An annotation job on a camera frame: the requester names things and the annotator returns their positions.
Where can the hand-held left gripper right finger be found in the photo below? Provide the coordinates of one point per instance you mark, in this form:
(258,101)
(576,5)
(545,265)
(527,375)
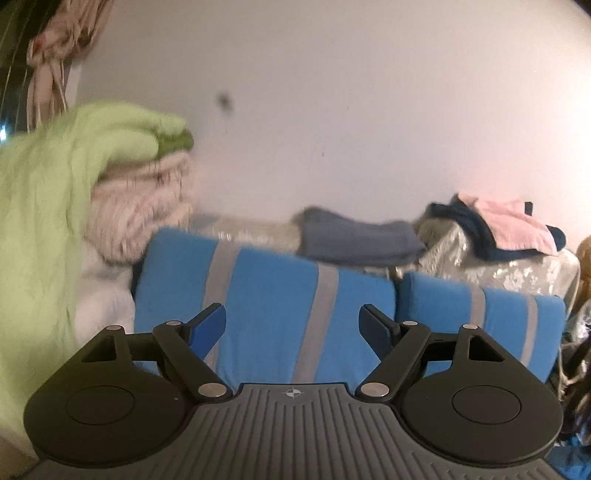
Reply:
(376,332)

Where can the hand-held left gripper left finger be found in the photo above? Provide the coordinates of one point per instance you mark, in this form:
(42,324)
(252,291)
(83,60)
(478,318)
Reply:
(210,330)

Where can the blue striped pillow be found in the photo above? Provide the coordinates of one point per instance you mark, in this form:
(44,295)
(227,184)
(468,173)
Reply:
(503,318)
(268,314)

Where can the grey folded garment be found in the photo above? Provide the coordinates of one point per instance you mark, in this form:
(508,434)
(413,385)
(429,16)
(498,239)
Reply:
(360,237)

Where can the white duvet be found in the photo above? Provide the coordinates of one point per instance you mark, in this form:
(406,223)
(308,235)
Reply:
(101,304)

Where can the navy folded cloth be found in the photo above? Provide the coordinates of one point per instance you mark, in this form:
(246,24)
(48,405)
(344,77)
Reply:
(466,230)

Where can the beige folded quilt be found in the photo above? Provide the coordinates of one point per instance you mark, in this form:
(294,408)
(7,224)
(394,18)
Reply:
(138,207)

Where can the silver patterned blanket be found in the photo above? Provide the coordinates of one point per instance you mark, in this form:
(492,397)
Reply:
(508,272)

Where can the pale folded towel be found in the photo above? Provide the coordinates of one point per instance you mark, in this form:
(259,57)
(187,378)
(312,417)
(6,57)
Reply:
(512,221)

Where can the green blanket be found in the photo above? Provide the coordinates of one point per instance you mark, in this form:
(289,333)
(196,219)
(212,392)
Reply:
(37,230)

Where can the brown teddy bear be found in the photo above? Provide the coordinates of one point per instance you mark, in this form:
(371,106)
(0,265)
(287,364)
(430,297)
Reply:
(585,263)

